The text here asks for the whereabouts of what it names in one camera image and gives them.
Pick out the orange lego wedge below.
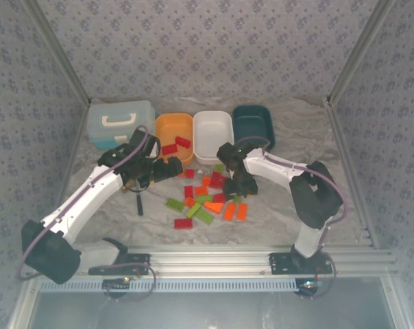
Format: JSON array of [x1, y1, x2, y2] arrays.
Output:
[[203, 201, 226, 215]]

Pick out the large red lego piece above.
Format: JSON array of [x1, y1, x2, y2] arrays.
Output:
[[209, 171, 229, 190]]

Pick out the white plastic container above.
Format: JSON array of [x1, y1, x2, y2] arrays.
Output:
[[192, 110, 236, 165]]

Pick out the orange plastic container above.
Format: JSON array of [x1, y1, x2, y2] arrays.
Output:
[[154, 112, 195, 167]]

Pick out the dark green plastic container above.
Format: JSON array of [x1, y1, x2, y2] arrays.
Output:
[[232, 104, 277, 152]]

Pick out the light blue storage box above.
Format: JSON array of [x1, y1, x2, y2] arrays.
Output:
[[86, 99, 157, 150]]

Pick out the small circuit board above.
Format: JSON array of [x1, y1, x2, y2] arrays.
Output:
[[295, 279, 323, 297], [102, 278, 131, 297]]

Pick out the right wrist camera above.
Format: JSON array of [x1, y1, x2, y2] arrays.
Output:
[[223, 177, 244, 197]]

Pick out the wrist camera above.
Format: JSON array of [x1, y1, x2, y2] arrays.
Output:
[[127, 125, 161, 160], [223, 177, 244, 197]]

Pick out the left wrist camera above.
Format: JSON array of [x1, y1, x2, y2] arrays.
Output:
[[127, 125, 161, 160]]

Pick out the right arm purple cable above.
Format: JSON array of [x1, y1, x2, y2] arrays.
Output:
[[232, 136, 350, 248]]

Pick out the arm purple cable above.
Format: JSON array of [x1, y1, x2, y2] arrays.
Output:
[[232, 136, 350, 248], [18, 125, 160, 280]]

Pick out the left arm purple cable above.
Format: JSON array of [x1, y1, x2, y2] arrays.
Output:
[[18, 125, 160, 280]]

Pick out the aluminium side rail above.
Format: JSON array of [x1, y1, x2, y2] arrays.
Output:
[[56, 101, 92, 213], [326, 101, 380, 249]]

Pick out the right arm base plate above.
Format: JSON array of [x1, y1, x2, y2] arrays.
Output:
[[268, 252, 333, 276]]

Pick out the aluminium frame rail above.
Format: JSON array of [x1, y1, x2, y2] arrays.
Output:
[[27, 245, 399, 276]]

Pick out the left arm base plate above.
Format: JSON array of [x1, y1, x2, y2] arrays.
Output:
[[88, 253, 151, 276]]

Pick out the white slotted cable duct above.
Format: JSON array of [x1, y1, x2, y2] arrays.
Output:
[[38, 278, 300, 293]]

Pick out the left arm base cable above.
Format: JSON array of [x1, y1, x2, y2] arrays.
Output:
[[103, 262, 157, 302]]

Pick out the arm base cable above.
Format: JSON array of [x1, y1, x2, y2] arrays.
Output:
[[297, 256, 339, 300], [103, 262, 157, 302]]

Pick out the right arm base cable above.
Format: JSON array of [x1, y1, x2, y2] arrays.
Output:
[[297, 256, 339, 300]]

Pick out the aluminium frame post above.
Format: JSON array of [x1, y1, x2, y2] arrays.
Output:
[[21, 0, 92, 106], [325, 0, 397, 107]]

